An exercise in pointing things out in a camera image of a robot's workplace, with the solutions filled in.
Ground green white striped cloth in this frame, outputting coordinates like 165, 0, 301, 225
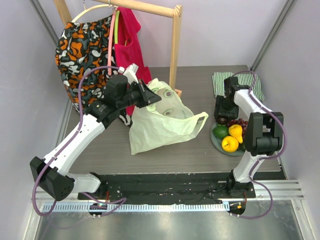
212, 72, 265, 102

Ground red grape bunch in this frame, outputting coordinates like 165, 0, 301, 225
227, 118, 248, 130

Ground green avocado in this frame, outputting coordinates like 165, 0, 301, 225
212, 125, 229, 139
238, 142, 246, 152

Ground yellow pear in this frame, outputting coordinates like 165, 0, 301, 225
228, 124, 243, 144

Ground green avocado right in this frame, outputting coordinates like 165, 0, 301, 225
238, 142, 246, 152

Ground green avocado left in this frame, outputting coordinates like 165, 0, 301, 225
212, 125, 229, 139

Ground dark purple passion fruit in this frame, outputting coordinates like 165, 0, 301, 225
215, 117, 229, 125

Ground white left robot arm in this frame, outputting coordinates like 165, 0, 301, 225
30, 75, 162, 201

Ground magenta red shirt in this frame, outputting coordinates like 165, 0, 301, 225
113, 6, 153, 116

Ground grey green plate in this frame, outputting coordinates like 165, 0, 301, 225
209, 122, 245, 157

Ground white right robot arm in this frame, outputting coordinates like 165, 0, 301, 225
214, 76, 286, 198

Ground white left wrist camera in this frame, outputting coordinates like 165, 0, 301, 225
117, 63, 139, 84

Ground cream round hanger hoop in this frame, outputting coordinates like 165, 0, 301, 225
71, 4, 110, 23

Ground orange black patterned garment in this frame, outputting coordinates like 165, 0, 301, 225
55, 16, 117, 112

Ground green clothes hanger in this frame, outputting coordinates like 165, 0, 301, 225
114, 10, 120, 44

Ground yellow apple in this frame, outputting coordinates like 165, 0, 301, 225
221, 135, 239, 153

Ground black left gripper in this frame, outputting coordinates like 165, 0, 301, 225
117, 78, 161, 110

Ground green avocado print plastic bag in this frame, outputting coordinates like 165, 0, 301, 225
129, 78, 209, 155

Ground pink clothes hanger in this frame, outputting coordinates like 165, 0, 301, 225
107, 9, 117, 67

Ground wooden clothes rack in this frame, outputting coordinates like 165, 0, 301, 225
52, 0, 183, 101

